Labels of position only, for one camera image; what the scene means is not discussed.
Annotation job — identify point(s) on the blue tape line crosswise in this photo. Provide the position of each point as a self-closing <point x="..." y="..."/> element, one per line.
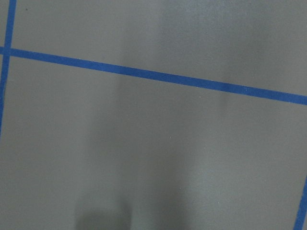
<point x="165" y="77"/>

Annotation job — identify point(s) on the blue tape line lengthwise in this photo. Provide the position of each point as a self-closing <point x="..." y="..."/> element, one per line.
<point x="302" y="209"/>
<point x="6" y="53"/>

